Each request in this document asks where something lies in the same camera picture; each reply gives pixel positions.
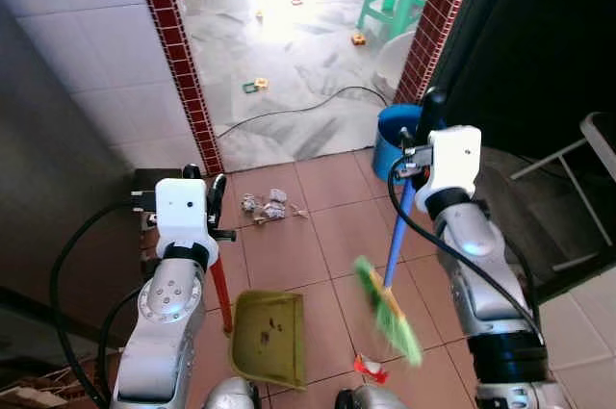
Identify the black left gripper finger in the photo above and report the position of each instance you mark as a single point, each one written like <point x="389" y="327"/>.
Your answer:
<point x="192" y="172"/>
<point x="218" y="195"/>

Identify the blue plastic bucket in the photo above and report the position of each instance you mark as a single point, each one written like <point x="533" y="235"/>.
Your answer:
<point x="393" y="135"/>

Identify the brown cardboard scraps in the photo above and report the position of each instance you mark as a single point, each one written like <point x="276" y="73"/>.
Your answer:
<point x="43" y="395"/>

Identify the green and yellow toy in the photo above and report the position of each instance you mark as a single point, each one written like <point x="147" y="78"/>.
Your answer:
<point x="255" y="87"/>

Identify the white plastic bucket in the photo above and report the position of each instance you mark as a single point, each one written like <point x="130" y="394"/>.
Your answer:
<point x="395" y="61"/>

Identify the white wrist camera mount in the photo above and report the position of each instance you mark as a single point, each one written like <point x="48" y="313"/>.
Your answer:
<point x="454" y="161"/>
<point x="183" y="209"/>

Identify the grey folding table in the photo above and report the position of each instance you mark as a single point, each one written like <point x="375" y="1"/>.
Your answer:
<point x="599" y="140"/>

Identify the small red toy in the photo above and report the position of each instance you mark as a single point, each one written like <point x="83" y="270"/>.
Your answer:
<point x="296" y="1"/>

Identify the silver left robot leg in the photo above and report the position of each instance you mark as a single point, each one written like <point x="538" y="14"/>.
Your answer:
<point x="231" y="395"/>

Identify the small orange toy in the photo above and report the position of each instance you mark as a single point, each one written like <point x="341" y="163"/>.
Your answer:
<point x="358" y="39"/>

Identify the silver right robot leg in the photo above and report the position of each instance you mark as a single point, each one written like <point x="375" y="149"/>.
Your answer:
<point x="358" y="399"/>

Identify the red and white wrapper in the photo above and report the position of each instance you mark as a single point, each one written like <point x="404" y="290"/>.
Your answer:
<point x="369" y="368"/>

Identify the crumpled white paper scraps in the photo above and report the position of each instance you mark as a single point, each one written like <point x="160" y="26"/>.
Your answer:
<point x="269" y="207"/>

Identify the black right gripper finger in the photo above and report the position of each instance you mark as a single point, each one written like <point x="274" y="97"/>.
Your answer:
<point x="434" y="111"/>

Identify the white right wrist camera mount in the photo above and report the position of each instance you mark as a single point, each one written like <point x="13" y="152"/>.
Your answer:
<point x="454" y="161"/>

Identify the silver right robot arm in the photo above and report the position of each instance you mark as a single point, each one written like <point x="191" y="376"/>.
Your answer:
<point x="476" y="247"/>

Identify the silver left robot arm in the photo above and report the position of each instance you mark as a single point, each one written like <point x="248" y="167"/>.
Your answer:
<point x="168" y="303"/>

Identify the silver robot leg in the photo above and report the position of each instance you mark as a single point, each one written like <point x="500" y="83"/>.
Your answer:
<point x="358" y="399"/>
<point x="231" y="395"/>

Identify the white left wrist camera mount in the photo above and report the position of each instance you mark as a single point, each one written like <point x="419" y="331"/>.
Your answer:
<point x="183" y="209"/>

